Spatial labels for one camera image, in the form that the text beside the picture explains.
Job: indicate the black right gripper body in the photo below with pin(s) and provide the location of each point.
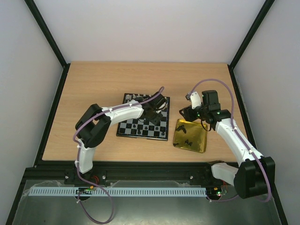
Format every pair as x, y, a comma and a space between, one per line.
187, 113

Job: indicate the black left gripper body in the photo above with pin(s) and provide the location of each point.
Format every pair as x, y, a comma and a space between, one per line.
154, 111

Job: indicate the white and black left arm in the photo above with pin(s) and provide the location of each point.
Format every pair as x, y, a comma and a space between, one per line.
93, 126

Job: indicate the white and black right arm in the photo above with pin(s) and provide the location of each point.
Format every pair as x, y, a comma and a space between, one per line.
255, 174

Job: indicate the black chess pieces in tray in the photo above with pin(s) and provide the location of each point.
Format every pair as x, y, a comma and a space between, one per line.
180, 134

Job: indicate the white chess piece row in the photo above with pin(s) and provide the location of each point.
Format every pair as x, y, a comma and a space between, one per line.
140, 95

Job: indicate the black and grey chessboard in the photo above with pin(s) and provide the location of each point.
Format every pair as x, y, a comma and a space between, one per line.
125, 127

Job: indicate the gold rectangular tray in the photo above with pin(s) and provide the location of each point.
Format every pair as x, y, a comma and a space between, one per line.
196, 133

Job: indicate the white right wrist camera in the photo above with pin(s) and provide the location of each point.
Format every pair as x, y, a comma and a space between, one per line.
195, 99

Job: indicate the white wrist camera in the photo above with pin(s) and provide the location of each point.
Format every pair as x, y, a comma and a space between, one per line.
128, 97
195, 99

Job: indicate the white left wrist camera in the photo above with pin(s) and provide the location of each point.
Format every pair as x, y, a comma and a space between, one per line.
128, 97

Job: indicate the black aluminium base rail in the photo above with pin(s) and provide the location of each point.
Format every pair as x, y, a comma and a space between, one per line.
104, 173

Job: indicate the slotted grey cable duct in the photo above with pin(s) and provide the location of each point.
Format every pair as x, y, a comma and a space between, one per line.
120, 191

